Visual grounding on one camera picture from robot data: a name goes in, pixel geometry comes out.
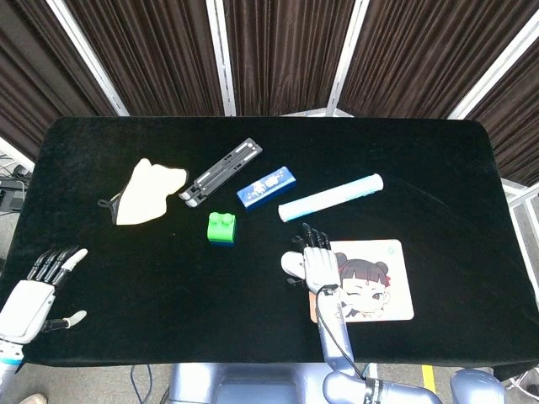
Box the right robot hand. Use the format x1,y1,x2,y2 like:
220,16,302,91
286,222,341,295

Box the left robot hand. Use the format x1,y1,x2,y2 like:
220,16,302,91
0,247,89,345

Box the white computer mouse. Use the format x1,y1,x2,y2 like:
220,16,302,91
280,251,307,281

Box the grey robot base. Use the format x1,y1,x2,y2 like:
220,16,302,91
168,362,338,404

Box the cartoon girl mouse pad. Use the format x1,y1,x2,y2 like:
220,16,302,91
308,238,415,324

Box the white and light-blue roll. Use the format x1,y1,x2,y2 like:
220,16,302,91
277,172,385,223

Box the blue rectangular box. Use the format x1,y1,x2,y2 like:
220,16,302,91
236,165,297,211

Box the green and blue toy brick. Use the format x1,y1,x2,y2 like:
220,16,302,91
206,211,237,248

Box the black electronics box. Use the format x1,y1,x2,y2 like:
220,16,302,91
0,178,29,211

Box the black folding laptop stand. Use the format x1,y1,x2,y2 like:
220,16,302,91
178,136,264,208

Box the black velvet tablecloth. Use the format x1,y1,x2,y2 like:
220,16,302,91
0,116,539,367

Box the yellow floor tape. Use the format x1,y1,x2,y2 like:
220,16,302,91
420,364,437,395

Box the brown pleated curtain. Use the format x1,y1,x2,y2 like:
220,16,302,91
336,0,539,120
0,0,119,161
62,0,224,118
465,40,539,186
222,0,357,117

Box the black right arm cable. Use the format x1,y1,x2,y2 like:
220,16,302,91
314,288,368,382

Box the white metal frame base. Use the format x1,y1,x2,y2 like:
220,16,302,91
500,178,539,291

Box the white metal frame post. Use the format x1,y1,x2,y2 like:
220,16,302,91
45,0,131,118
326,0,371,118
205,0,237,118
447,19,539,120

